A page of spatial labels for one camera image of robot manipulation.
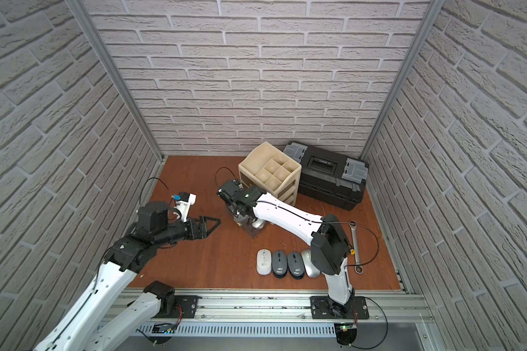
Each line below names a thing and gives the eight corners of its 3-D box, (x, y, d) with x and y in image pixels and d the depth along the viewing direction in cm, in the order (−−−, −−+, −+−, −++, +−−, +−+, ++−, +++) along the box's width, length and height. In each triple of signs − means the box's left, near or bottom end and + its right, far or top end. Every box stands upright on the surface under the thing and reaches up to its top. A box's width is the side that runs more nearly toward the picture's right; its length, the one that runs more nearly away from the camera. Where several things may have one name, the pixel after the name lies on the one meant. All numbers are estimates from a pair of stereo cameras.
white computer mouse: (256, 275, 83) (255, 272, 80) (257, 251, 89) (257, 248, 86) (271, 275, 83) (271, 272, 80) (271, 251, 89) (271, 249, 86)
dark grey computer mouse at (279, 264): (271, 278, 82) (272, 276, 80) (271, 252, 88) (272, 250, 86) (287, 278, 82) (288, 276, 80) (286, 252, 88) (286, 250, 86)
